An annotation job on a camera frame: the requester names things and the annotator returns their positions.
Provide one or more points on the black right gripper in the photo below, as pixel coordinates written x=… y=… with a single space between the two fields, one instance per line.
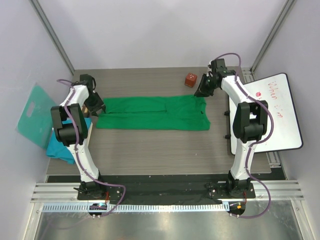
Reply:
x=202 y=91

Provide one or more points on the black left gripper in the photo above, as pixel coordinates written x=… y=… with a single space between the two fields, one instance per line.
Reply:
x=93 y=109

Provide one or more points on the red cube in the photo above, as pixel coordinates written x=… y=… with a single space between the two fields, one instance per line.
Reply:
x=190 y=80

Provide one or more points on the green t shirt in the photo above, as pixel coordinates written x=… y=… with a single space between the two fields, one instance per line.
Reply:
x=183 y=113

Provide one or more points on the brown book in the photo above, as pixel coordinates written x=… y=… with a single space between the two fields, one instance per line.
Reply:
x=85 y=111

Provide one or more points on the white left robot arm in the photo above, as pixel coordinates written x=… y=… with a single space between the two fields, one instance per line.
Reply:
x=70 y=127

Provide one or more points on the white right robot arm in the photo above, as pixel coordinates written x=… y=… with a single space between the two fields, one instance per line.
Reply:
x=250 y=120

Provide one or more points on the blue t shirt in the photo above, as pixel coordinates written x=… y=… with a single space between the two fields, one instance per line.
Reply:
x=56 y=150

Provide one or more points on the teal plastic cutting board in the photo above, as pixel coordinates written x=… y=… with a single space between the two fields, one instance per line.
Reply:
x=35 y=122

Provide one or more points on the white whiteboard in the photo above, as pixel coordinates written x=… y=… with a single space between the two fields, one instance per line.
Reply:
x=276 y=91

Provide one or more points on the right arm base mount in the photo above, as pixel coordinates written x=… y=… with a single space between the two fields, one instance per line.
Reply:
x=219 y=190

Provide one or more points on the perforated cable tray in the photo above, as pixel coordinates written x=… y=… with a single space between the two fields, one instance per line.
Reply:
x=90 y=207

